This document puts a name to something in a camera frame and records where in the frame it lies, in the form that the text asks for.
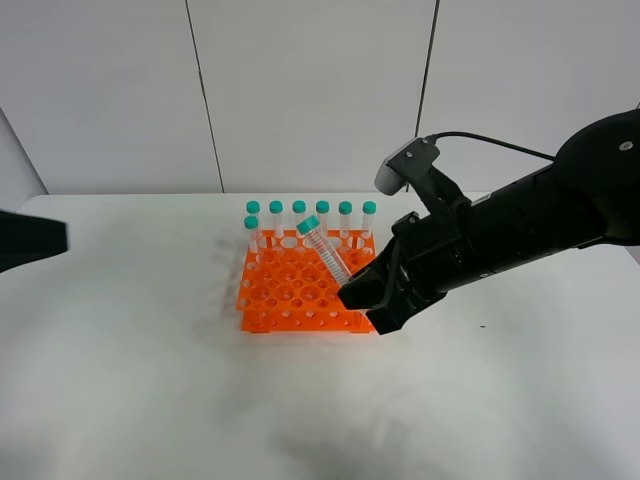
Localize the black right camera cable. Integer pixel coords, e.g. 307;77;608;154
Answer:
424;131;557;162

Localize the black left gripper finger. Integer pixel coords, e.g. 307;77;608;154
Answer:
0;210;68;273

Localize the orange test tube rack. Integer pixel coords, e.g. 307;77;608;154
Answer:
236;229;374;333

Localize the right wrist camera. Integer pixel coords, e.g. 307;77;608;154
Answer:
374;137;440;196

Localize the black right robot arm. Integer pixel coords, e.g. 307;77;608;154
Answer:
338;110;639;334

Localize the green-capped test tube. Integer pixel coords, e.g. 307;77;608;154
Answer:
244;215;262;262
315;200;330;237
246;200;261;216
338;201;352;239
296;216;351;287
292;200;307;227
269;200;284;239
361;201;377;239

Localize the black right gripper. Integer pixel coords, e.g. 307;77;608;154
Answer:
338;199;495;335

